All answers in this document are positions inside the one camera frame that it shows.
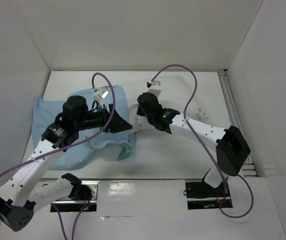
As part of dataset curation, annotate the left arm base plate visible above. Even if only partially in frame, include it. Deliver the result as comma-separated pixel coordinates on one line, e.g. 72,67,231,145
53,180,99,213

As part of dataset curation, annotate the blue green pillowcase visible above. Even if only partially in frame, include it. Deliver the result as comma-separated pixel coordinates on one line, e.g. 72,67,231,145
31,85,136,171

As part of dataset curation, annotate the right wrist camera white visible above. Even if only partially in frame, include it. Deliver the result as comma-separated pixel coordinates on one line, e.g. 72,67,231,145
147,80,162,98

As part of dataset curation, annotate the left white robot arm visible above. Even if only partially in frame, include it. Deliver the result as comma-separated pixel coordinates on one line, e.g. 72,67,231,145
0,95,132,232

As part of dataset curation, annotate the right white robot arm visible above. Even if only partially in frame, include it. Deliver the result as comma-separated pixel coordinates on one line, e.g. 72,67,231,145
137,92,251,196

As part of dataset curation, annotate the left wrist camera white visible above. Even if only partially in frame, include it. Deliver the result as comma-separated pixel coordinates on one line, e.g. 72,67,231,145
92,87,109,110

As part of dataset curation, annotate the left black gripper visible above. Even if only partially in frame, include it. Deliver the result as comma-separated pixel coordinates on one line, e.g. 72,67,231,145
75,103,132,134

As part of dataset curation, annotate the white pillow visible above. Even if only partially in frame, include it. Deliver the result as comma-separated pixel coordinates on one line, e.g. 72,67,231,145
122,75,209,132

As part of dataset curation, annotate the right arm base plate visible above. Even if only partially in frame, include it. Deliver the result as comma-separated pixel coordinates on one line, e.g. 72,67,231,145
183,181,233,210

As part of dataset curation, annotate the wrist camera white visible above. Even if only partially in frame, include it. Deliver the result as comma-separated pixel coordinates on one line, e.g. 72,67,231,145
147,80,162,98
92,87,109,110

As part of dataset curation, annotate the aluminium rail frame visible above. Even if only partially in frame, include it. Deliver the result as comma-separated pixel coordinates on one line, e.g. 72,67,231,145
218,69,258,178

